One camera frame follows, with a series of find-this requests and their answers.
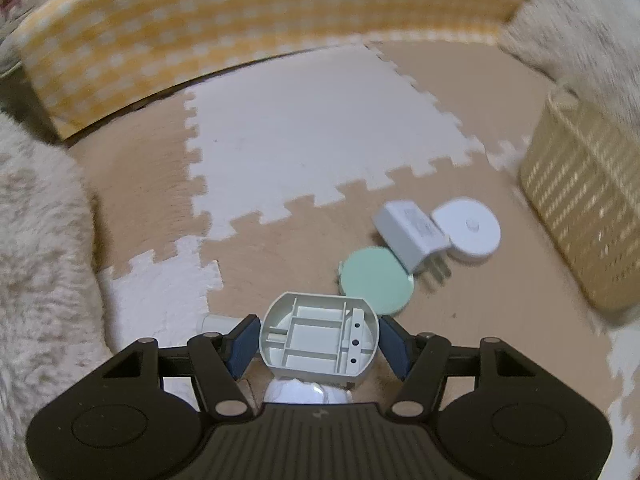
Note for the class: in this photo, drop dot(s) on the beige foam mat tile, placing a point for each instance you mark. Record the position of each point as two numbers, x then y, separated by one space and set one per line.
140 185
475 90
310 240

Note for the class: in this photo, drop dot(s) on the green round lid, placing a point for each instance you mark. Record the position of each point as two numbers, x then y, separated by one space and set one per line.
375 280

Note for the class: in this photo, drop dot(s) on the small white cylinder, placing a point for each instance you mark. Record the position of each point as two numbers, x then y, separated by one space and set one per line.
220 322

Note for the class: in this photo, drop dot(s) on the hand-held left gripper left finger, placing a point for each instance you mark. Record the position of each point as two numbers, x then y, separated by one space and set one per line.
245 347

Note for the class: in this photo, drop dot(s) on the cream plastic lattice basket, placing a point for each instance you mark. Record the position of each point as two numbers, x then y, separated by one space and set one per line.
585 195

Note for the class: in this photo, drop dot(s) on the white round tape measure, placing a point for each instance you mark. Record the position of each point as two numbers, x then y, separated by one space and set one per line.
470 230

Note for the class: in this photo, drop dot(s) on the white fluffy pillow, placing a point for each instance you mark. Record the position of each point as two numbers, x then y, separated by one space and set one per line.
40 285
585 25

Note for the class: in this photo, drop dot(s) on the white power adapter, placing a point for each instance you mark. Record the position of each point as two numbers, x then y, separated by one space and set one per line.
407 230

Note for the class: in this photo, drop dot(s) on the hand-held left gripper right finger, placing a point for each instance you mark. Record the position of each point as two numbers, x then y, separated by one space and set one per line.
395 350

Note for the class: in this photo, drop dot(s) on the yellow checked bed cover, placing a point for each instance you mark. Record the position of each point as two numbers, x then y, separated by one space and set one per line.
250 25

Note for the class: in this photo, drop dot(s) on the grey ribbed plastic tray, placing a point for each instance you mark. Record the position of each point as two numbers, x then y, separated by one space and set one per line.
310 335

